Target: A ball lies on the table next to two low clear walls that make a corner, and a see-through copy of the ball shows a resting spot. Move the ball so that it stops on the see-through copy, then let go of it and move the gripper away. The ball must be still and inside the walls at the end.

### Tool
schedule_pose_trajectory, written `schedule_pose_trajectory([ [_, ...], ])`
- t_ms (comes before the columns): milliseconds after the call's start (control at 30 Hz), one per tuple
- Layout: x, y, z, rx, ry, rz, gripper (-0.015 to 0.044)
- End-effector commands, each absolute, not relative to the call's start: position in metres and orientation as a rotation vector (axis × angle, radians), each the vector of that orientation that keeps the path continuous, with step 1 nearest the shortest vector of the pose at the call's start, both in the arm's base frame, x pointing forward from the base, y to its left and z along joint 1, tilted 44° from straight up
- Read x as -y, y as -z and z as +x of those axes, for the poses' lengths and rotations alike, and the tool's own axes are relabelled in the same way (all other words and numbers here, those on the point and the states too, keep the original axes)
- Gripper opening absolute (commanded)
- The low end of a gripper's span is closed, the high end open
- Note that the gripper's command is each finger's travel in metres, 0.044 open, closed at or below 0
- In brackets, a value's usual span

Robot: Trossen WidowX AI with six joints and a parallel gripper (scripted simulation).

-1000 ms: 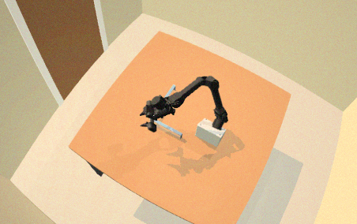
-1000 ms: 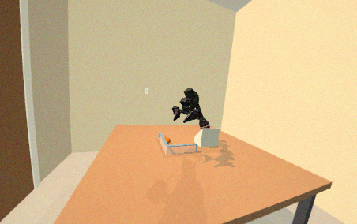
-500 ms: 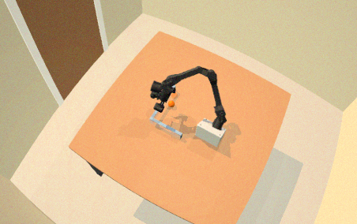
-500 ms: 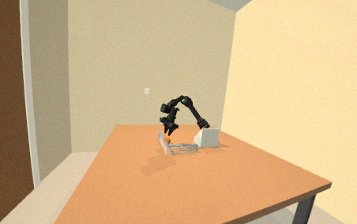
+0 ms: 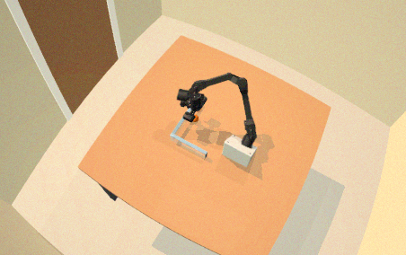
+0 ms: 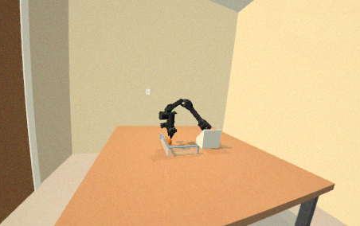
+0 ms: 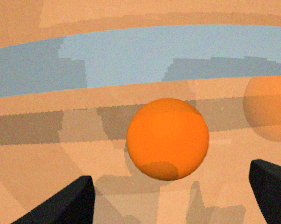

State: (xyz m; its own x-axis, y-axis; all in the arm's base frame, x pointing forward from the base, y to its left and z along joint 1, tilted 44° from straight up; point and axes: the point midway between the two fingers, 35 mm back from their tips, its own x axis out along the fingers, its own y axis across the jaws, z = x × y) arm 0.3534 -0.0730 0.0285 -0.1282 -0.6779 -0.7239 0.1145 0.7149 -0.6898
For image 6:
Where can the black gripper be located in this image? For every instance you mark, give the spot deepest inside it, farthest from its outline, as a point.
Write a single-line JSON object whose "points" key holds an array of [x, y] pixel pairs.
{"points": [[171, 130]]}

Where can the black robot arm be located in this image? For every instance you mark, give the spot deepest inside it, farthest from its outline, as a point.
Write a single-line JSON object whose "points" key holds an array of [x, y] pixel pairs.
{"points": [[167, 114]]}

